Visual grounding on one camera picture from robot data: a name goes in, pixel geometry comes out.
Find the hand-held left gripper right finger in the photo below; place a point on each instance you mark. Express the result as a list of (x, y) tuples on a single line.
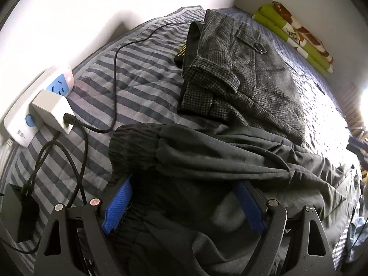
[(250, 207)]

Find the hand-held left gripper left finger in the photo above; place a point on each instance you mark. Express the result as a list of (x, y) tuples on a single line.
[(118, 207)]

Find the black pants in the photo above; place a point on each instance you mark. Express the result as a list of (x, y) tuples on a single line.
[(215, 161)]

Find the black power brick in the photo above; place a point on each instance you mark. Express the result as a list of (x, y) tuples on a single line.
[(20, 212)]

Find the white power adapter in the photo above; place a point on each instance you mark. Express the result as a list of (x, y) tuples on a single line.
[(51, 106)]

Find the white power strip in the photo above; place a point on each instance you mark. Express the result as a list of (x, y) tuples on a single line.
[(17, 126)]

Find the grey checked pants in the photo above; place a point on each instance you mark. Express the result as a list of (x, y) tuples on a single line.
[(258, 77)]

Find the striped bed sheet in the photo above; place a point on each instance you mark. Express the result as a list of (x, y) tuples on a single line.
[(138, 72)]

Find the dark cloth with yellow print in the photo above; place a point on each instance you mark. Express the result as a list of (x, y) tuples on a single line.
[(181, 53)]

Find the folded green patterned blanket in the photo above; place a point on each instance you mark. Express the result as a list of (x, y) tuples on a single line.
[(287, 26)]

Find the wooden bed rail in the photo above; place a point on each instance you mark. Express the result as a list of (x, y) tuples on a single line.
[(352, 92)]

